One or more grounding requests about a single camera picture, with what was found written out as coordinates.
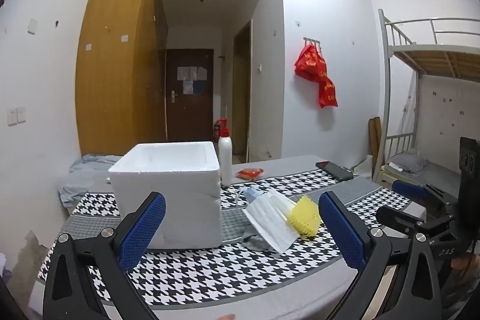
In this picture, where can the houndstooth printed cloth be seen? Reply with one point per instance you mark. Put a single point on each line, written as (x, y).
(210, 275)

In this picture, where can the person's left hand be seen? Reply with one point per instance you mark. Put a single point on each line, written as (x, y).
(227, 317)

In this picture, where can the metal bunk bed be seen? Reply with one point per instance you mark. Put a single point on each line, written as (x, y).
(431, 57)

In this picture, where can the yellow foam net sleeve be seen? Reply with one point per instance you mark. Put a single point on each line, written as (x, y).
(303, 217)

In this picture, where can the white pump bottle red cap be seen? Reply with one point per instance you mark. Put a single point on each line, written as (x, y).
(225, 162)

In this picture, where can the red plastic bag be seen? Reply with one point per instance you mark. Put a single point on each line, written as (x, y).
(310, 63)
(328, 93)

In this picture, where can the crumpled light blue cloth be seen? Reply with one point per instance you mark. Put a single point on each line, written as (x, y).
(82, 177)

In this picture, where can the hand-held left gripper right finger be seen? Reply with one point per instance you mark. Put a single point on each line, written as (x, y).
(343, 230)

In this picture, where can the grey sock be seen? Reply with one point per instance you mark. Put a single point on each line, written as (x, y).
(253, 239)

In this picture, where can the black smartphone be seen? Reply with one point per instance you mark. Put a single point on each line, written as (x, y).
(335, 170)

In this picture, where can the dark brown door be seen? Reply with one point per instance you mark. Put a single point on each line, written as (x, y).
(187, 113)

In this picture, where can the wooden boards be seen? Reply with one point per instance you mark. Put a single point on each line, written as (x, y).
(375, 140)

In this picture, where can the red fire extinguisher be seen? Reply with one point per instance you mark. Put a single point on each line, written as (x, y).
(216, 130)

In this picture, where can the double wall socket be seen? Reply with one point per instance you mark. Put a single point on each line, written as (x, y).
(16, 116)

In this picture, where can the white paper notices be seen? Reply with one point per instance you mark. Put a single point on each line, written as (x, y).
(191, 73)

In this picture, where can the white wall plate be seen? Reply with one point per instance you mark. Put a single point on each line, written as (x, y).
(32, 26)

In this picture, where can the blue paper notice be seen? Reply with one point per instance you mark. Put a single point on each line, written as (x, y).
(193, 87)

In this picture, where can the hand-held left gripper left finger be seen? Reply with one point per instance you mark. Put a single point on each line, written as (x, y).
(144, 230)

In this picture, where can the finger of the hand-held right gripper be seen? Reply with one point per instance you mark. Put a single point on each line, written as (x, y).
(397, 217)
(408, 188)

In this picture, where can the white foam box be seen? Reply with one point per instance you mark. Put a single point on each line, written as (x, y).
(168, 203)

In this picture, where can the red snack packet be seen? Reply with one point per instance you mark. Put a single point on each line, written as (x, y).
(249, 173)

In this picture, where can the grey pillow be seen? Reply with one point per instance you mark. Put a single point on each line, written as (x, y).
(408, 162)

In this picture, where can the white face mask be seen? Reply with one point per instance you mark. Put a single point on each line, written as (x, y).
(268, 226)

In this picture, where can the metal wall hook rack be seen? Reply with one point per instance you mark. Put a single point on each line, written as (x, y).
(312, 40)

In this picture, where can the wooden wardrobe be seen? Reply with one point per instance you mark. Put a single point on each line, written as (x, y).
(116, 61)

